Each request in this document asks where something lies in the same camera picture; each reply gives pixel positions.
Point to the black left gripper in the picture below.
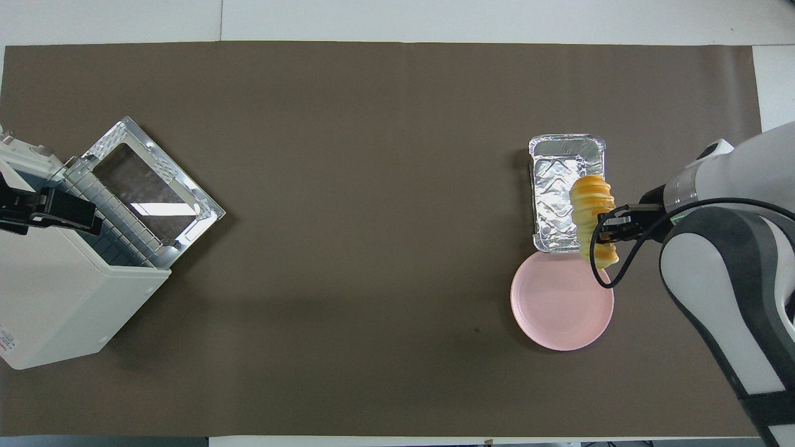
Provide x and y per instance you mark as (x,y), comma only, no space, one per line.
(22,205)

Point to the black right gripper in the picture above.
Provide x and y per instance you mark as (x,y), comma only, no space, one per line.
(646,217)

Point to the golden ridged bread loaf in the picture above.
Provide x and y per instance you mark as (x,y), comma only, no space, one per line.
(590,198)

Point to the aluminium foil tray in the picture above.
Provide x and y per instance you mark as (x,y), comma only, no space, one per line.
(556,186)

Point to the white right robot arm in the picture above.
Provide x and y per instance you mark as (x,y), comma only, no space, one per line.
(714,279)

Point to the white toaster oven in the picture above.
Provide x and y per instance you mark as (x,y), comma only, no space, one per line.
(56,298)

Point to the metal glass oven door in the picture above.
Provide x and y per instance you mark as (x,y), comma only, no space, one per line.
(149,192)

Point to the pink round plate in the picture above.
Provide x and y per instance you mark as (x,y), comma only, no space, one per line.
(562,304)

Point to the brown table mat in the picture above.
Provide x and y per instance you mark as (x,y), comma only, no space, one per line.
(372,186)

